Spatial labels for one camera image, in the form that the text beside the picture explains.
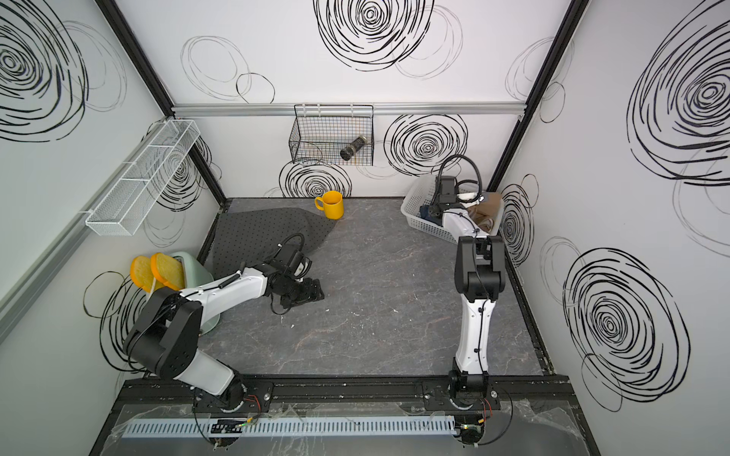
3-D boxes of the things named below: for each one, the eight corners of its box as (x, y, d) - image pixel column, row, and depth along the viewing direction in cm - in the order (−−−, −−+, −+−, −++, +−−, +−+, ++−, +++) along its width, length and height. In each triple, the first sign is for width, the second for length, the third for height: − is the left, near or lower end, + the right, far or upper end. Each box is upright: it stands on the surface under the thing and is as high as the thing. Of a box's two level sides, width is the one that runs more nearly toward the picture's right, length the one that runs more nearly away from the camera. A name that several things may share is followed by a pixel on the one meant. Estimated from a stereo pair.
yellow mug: (329, 224, 114) (327, 209, 107) (319, 211, 119) (316, 195, 112) (348, 215, 117) (347, 200, 110) (338, 203, 122) (336, 187, 115)
